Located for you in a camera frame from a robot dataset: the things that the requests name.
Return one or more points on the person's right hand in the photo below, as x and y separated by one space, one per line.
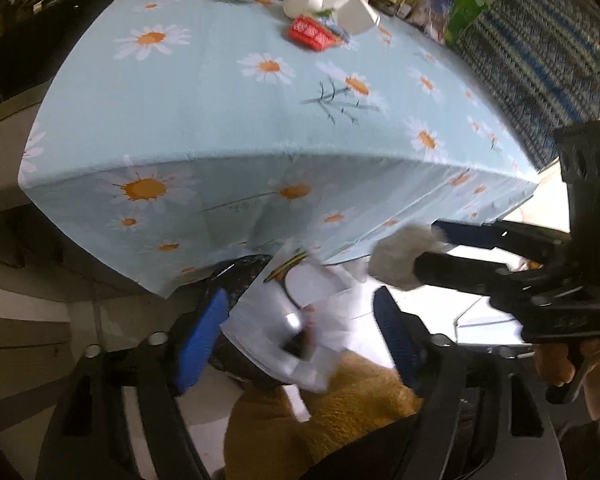
560 362

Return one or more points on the dark furniture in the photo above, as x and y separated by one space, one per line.
35 25

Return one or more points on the trash bin with black bag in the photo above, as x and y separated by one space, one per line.
240 280

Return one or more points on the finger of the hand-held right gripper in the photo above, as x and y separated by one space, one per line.
480 236
455 270

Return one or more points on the green packet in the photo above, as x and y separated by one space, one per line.
467 12

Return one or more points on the white carton box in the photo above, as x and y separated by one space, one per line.
358 15

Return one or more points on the white cloth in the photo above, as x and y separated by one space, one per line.
397 260

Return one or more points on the brown plush toy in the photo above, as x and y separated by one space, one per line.
330 410

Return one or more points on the white paper wrapper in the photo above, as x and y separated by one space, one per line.
285 330

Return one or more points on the person's right forearm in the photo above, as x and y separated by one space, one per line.
592 447

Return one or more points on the daisy print tablecloth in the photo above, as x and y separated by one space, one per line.
205 125

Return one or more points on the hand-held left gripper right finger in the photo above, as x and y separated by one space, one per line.
395 335

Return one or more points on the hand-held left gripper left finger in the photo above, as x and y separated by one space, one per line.
202 345

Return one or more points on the red snack packet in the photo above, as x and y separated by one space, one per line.
310 33

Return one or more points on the blue woven blanket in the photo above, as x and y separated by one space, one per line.
545 60

